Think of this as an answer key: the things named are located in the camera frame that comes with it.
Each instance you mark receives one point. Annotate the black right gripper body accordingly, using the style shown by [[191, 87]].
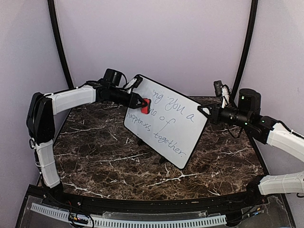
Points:
[[239, 119]]

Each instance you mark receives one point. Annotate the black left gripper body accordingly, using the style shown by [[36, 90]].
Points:
[[115, 97]]

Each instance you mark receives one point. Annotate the red bone-shaped eraser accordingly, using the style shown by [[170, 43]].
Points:
[[146, 106]]

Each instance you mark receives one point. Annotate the white whiteboard black frame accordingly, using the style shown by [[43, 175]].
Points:
[[173, 126]]

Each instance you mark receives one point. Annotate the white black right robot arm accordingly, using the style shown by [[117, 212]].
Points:
[[269, 132]]

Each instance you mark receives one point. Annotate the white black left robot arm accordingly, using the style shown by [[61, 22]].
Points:
[[43, 108]]

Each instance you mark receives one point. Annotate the black right whiteboard foot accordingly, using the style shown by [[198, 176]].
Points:
[[162, 160]]

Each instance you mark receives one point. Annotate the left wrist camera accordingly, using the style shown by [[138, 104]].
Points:
[[118, 80]]

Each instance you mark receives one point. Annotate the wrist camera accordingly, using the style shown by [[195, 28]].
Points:
[[223, 92], [118, 80]]

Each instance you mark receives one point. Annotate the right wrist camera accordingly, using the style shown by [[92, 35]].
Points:
[[223, 92]]

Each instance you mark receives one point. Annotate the black curved front rail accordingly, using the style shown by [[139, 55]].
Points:
[[223, 204]]

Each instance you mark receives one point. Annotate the black left corner post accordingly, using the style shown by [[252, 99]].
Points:
[[58, 42]]

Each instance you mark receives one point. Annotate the black corner post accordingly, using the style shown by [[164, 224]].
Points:
[[246, 47], [58, 42]]

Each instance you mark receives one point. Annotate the black right corner post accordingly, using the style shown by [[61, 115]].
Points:
[[246, 47]]

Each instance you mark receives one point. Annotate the white slotted cable duct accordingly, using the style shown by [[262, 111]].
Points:
[[131, 220]]

